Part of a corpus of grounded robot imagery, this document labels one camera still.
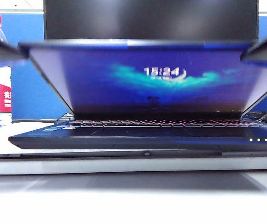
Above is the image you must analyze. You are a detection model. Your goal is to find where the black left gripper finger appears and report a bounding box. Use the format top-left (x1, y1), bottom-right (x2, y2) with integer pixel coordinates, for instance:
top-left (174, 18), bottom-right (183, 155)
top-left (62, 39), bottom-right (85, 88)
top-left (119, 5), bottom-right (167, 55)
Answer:
top-left (0, 32), bottom-right (29, 64)

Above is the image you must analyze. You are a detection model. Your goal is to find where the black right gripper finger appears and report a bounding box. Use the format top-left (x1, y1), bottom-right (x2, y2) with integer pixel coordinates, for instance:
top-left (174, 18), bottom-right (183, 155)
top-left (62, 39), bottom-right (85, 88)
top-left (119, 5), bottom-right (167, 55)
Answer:
top-left (240, 27), bottom-right (267, 64)

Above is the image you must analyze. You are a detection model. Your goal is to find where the black Hasee laptop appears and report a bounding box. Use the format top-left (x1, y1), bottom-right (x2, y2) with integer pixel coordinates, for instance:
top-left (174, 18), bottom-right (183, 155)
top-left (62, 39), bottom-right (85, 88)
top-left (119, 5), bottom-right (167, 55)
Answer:
top-left (8, 38), bottom-right (267, 151)

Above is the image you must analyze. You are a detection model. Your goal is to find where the blue desk partition panel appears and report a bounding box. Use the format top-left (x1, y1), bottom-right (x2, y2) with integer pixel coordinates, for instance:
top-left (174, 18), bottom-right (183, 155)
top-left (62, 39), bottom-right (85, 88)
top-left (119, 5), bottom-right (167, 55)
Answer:
top-left (0, 13), bottom-right (267, 122)

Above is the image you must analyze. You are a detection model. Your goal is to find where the black keyboard with white keys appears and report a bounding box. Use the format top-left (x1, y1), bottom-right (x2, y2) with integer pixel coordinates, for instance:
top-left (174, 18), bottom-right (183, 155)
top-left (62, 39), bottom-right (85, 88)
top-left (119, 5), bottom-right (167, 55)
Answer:
top-left (56, 112), bottom-right (75, 122)

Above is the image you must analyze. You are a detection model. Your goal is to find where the black ASUS monitor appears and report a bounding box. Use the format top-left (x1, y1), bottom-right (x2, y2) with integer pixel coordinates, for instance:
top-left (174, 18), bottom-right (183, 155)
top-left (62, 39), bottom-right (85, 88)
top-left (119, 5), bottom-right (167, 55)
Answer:
top-left (43, 0), bottom-right (259, 42)

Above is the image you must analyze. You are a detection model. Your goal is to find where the white desk slab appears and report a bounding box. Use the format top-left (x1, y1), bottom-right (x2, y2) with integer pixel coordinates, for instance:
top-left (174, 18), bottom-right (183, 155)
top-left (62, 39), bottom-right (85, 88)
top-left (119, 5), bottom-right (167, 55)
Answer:
top-left (0, 155), bottom-right (267, 176)

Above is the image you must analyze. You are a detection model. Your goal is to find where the black laptop power cable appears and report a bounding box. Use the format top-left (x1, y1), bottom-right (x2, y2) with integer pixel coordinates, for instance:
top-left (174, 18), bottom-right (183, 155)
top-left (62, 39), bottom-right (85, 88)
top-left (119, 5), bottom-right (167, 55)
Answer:
top-left (245, 105), bottom-right (267, 124)

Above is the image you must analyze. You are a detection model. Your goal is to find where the black cable along partition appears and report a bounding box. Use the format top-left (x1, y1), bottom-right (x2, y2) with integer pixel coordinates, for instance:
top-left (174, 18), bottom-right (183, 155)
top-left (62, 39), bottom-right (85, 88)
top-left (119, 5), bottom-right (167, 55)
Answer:
top-left (12, 119), bottom-right (57, 124)

